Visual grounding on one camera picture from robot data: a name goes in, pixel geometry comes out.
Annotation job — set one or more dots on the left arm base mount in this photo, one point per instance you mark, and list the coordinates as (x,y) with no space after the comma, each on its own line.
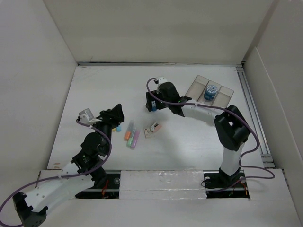
(108,188)

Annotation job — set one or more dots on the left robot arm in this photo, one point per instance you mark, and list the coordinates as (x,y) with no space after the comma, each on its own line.
(82,172)

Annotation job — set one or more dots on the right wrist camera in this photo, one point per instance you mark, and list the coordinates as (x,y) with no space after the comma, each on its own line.
(160,80)

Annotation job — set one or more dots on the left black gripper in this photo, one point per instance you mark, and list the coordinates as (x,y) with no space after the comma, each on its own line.
(113,117)

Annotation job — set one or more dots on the blue highlighter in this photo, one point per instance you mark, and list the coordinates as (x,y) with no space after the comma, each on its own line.
(118,129)

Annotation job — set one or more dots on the green highlighter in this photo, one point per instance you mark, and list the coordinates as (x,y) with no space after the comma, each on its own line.
(130,140)

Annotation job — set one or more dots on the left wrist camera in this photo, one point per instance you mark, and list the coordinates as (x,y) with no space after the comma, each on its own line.
(86,116)

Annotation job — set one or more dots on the clear three-compartment organizer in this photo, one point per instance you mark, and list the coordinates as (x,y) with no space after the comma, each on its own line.
(197,89)

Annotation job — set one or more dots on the purple highlighter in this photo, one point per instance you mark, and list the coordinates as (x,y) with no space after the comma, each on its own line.
(135,138)

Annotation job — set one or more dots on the aluminium rail right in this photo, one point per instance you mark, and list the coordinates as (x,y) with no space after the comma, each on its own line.
(264,149)

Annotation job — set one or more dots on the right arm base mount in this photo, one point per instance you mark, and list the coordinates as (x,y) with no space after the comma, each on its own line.
(219,185)

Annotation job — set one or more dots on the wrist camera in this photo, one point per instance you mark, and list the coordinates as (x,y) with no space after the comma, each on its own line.
(86,116)
(160,80)

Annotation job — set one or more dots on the blue white round jar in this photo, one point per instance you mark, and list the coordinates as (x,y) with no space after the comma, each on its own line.
(153,105)

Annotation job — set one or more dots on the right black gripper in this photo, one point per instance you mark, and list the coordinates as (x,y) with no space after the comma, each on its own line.
(150,98)

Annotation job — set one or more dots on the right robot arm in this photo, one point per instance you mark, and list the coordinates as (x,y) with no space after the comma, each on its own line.
(231,127)

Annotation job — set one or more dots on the orange highlighter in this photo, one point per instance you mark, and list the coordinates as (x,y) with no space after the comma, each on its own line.
(129,131)

